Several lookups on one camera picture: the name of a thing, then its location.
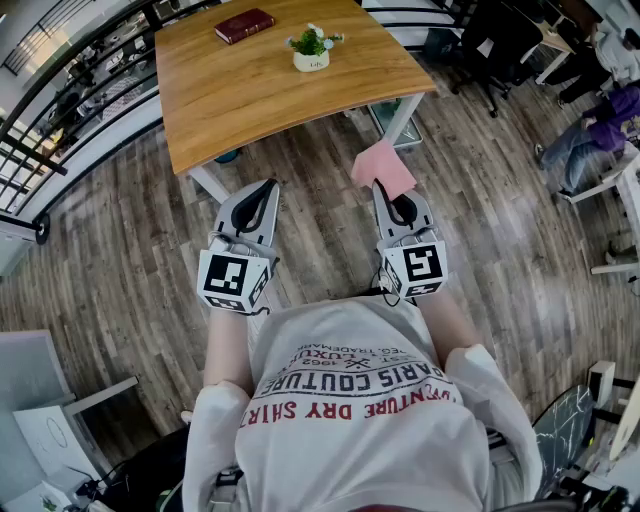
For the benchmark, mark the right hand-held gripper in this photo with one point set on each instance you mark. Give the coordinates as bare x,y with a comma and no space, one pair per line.
425,265

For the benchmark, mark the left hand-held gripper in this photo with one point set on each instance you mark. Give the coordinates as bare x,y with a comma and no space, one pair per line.
222,275

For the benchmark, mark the pink cloth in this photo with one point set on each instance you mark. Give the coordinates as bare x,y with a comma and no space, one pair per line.
382,165

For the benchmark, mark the flowering plant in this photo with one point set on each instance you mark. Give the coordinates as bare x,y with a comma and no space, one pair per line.
311,55

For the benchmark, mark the person's left forearm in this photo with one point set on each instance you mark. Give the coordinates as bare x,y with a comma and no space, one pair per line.
227,350

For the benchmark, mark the person's right forearm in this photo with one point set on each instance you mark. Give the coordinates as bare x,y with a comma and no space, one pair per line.
447,325

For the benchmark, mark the white table leg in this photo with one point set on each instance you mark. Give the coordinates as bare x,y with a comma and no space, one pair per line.
210,184
404,117

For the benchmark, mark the small teal object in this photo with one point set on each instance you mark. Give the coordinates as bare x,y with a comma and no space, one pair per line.
228,157

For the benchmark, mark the green glass tray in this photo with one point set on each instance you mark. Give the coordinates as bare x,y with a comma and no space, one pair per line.
387,122

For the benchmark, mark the black floor box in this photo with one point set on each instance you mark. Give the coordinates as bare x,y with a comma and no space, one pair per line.
442,46

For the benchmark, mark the dark red book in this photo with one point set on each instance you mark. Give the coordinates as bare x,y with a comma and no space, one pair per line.
244,25

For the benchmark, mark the black metal railing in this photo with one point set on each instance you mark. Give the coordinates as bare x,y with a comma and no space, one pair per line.
415,24
30,145

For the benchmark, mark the black office chair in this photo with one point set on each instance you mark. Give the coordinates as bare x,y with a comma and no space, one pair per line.
500,40

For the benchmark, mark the black round railing foot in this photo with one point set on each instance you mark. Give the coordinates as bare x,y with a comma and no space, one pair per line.
41,229

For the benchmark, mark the white work desk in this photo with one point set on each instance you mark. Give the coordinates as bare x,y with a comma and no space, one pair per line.
627,185

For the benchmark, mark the person's white printed shirt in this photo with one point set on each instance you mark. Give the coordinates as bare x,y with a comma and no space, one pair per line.
360,450

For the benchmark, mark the light wooden desk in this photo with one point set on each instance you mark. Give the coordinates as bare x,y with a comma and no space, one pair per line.
557,40

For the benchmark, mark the dark marble pattern stool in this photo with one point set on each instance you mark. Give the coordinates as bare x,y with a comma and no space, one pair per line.
562,435

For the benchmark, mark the white side desk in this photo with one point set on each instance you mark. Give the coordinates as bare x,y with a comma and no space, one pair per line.
35,390

